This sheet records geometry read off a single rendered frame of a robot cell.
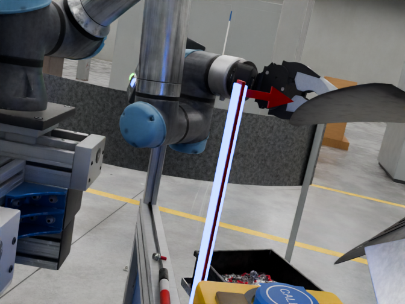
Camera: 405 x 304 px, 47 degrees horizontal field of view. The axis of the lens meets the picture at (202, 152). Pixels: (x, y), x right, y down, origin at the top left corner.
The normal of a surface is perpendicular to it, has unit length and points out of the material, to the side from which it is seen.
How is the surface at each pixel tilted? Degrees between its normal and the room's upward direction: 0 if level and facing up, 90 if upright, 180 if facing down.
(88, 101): 90
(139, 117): 90
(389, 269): 55
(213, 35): 90
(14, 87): 73
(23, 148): 90
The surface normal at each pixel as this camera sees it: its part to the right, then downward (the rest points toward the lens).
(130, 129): -0.48, 0.09
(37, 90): 0.91, -0.05
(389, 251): -0.46, -0.53
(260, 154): 0.40, 0.26
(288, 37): -0.21, 0.17
